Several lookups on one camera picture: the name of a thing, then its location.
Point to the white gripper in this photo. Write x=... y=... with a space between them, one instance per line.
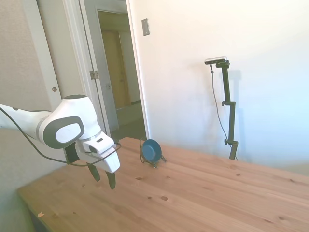
x=108 y=164

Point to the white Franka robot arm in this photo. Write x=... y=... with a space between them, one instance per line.
x=70 y=108

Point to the tan tape piece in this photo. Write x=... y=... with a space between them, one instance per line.
x=40 y=214

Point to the round metal door knob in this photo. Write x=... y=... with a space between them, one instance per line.
x=54 y=89

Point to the brass door hinge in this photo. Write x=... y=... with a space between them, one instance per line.
x=94 y=74

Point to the tan wooden hallway door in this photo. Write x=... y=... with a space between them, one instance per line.
x=116 y=72

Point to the white open room door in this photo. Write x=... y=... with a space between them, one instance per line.
x=96 y=48

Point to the white panel closet door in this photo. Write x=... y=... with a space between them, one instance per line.
x=60 y=48

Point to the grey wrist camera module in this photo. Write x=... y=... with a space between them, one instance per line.
x=93 y=148

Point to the black jointed camera stand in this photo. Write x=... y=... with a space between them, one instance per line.
x=232 y=120

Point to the silver exterior camera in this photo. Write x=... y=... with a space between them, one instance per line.
x=216 y=60

